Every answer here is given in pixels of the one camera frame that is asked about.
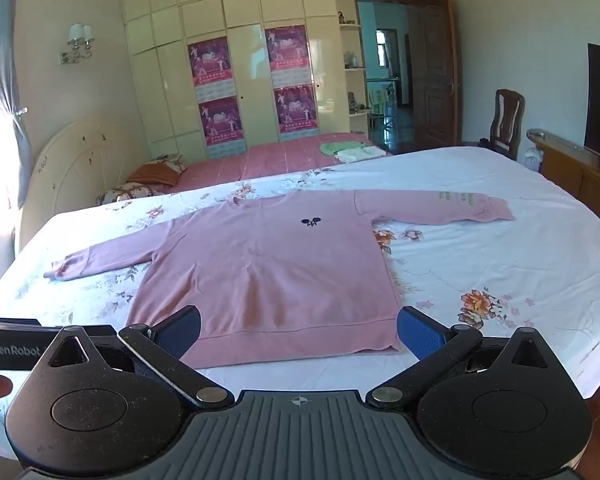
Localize pink sweater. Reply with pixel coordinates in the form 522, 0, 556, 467
44, 189, 517, 370

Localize cream round headboard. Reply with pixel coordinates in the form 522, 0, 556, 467
19, 117, 151, 256

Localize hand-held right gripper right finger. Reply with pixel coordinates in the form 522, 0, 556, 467
367, 305, 556, 408

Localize brown patterned pillow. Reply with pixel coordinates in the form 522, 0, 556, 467
96, 182, 166, 207

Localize white floral bed sheet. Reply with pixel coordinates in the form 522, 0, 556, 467
0, 146, 600, 403

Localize grey curtain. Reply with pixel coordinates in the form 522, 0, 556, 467
0, 0, 33, 211

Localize pink bedspread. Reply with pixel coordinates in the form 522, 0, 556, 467
125, 131, 393, 196

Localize brown wooden door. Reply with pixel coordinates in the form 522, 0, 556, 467
417, 0, 461, 146

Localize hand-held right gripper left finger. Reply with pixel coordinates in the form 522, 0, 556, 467
46, 305, 235, 408

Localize green folded cloth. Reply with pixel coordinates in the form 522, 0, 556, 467
320, 141, 366, 157

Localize cream wardrobe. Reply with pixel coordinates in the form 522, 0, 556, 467
117, 0, 372, 161

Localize purple wall poster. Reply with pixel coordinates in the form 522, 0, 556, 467
272, 83, 319, 142
265, 24, 314, 88
198, 96, 246, 153
187, 36, 236, 102

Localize dark wooden chair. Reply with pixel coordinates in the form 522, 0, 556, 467
477, 88, 526, 161

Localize orange pillow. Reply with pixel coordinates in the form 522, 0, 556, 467
126, 154, 188, 186

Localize wooden cabinet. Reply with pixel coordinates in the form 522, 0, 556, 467
526, 128, 600, 236

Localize wall lamp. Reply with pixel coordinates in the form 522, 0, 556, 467
60, 22, 96, 66

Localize white folded cloth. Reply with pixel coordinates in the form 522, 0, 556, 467
337, 146, 388, 163

